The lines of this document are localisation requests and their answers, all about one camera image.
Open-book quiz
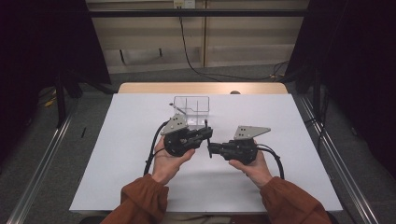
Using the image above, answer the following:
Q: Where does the person's right hand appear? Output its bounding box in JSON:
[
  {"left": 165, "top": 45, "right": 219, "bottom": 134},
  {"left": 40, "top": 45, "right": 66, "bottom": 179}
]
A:
[{"left": 228, "top": 139, "right": 275, "bottom": 190}]

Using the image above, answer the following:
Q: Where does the black pen with silver band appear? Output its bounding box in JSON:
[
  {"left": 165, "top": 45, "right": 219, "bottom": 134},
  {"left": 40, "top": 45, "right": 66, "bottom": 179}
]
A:
[
  {"left": 168, "top": 102, "right": 191, "bottom": 117},
  {"left": 204, "top": 119, "right": 214, "bottom": 159}
]

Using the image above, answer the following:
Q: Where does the person's left hand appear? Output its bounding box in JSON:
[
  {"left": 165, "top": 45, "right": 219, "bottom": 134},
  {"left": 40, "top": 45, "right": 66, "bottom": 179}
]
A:
[{"left": 150, "top": 134, "right": 197, "bottom": 186}]

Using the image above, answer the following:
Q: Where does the clear acrylic pen organizer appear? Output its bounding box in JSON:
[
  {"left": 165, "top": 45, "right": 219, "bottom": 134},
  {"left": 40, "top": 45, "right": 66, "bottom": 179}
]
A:
[{"left": 173, "top": 95, "right": 211, "bottom": 128}]

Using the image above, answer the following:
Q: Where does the black power cable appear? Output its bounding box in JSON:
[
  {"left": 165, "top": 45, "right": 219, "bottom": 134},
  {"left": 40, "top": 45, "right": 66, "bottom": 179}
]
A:
[{"left": 178, "top": 7, "right": 289, "bottom": 82}]

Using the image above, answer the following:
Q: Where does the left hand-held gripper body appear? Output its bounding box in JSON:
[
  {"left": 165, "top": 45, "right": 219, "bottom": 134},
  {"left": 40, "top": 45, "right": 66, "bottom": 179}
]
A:
[{"left": 160, "top": 113, "right": 201, "bottom": 158}]

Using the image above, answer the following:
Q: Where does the grey wall panel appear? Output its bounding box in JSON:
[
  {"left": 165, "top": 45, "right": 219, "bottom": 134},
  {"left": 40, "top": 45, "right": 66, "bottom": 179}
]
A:
[{"left": 119, "top": 47, "right": 163, "bottom": 65}]

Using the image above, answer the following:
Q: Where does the white table mat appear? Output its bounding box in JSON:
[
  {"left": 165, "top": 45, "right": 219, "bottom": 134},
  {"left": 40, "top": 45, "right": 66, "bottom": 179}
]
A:
[{"left": 68, "top": 92, "right": 344, "bottom": 215}]

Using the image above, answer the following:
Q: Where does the white wall socket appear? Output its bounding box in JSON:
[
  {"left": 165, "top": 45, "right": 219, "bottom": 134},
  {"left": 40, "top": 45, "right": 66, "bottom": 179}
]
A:
[{"left": 173, "top": 0, "right": 197, "bottom": 9}]

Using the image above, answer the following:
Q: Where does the black metal stand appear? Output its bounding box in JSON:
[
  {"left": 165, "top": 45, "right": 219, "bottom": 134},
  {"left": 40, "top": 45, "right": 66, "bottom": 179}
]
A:
[
  {"left": 53, "top": 70, "right": 68, "bottom": 129},
  {"left": 312, "top": 66, "right": 329, "bottom": 125}
]

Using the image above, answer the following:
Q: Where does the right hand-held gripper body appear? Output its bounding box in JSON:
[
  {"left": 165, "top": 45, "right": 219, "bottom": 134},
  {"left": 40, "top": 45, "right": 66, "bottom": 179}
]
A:
[{"left": 217, "top": 125, "right": 272, "bottom": 166}]

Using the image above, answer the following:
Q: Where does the metal floor rail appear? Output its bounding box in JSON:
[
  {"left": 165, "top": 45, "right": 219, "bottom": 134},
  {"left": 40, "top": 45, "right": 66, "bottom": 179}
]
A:
[
  {"left": 298, "top": 95, "right": 380, "bottom": 224},
  {"left": 6, "top": 102, "right": 79, "bottom": 224}
]

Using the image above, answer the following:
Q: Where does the dark curtain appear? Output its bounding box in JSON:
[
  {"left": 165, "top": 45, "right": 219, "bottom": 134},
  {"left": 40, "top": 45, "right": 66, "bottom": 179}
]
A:
[
  {"left": 284, "top": 0, "right": 396, "bottom": 169},
  {"left": 0, "top": 0, "right": 112, "bottom": 162}
]

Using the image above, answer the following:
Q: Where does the right hand-held gripper black cable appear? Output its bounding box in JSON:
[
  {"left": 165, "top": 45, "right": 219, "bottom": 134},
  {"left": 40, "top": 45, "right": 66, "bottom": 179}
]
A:
[{"left": 256, "top": 143, "right": 286, "bottom": 181}]

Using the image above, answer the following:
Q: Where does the black horizontal bar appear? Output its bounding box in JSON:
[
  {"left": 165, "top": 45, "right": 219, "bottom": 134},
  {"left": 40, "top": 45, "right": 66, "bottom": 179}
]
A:
[{"left": 88, "top": 8, "right": 310, "bottom": 19}]

